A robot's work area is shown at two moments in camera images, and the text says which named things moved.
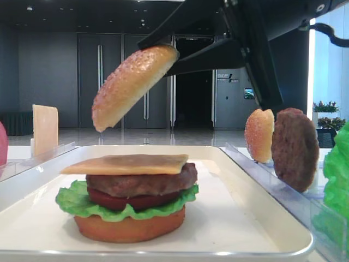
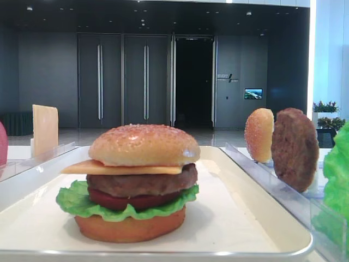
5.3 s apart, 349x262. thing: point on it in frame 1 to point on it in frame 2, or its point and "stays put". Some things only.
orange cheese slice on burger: [128, 164] stays put
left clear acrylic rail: [11, 168] stays put
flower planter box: [327, 116] stays put
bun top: [131, 83] to [144, 145]
